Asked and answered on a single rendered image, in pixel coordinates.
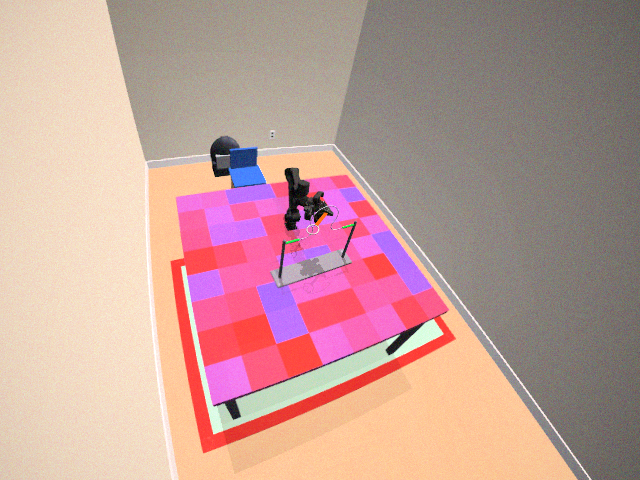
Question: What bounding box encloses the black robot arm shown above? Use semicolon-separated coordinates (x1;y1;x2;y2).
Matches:
284;167;315;231

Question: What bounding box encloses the orange bar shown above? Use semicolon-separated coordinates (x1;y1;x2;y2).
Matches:
306;212;328;235

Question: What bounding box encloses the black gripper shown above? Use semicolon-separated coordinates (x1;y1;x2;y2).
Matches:
303;191;334;223

